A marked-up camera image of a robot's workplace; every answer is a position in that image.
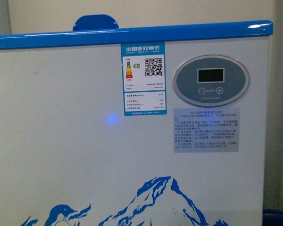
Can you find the white chest freezer body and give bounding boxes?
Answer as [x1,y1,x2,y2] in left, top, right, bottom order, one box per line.
[0,37,269,226]

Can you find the blue energy label sticker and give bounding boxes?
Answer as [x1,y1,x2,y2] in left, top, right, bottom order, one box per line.
[121,42,167,116]

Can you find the grey instruction sticker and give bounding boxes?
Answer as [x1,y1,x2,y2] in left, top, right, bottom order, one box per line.
[174,107,240,153]

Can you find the oval temperature control panel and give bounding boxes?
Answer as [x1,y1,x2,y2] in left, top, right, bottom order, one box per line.
[173,55,250,108]

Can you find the blue freezer lid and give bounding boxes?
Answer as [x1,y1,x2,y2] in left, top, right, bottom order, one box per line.
[0,20,274,50]

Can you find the blue lid handle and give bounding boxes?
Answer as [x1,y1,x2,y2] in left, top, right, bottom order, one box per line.
[73,14,119,31]

